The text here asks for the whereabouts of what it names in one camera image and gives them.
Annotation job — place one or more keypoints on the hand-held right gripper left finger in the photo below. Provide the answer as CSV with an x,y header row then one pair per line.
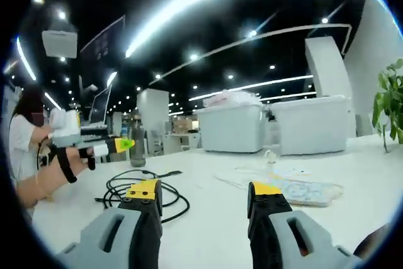
x,y
110,237

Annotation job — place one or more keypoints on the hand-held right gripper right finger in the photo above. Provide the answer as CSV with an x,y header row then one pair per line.
x,y
283,237

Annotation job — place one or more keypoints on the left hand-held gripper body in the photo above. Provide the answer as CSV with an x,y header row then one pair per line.
x,y
66,122

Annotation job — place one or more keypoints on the white desktop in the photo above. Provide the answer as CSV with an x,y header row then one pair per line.
x,y
214,215

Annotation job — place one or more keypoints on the person's left hand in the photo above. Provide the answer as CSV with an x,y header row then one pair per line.
x,y
60,171

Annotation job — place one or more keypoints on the dark water bottle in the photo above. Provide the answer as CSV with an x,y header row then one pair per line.
x,y
138,146

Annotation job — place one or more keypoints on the open laptop on stand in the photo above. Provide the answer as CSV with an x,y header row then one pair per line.
x,y
100,108

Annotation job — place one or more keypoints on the patterned flat pouch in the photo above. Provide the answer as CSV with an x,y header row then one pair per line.
x,y
302,191

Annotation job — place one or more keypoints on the person's body in white shirt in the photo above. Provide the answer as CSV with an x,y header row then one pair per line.
x,y
20,146

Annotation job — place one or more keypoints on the white ceiling unit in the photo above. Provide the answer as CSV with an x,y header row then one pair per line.
x,y
60,43

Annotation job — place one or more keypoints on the dark hanging screen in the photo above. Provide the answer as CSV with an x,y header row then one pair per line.
x,y
102,37

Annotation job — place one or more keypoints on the large white storage box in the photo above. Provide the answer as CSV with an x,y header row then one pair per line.
x,y
311,127

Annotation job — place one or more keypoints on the small white storage box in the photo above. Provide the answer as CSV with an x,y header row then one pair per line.
x,y
231,128

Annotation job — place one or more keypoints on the pile of pink white cloth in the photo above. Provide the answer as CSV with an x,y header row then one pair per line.
x,y
233,98

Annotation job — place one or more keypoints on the green potted plant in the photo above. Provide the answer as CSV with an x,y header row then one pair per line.
x,y
388,105

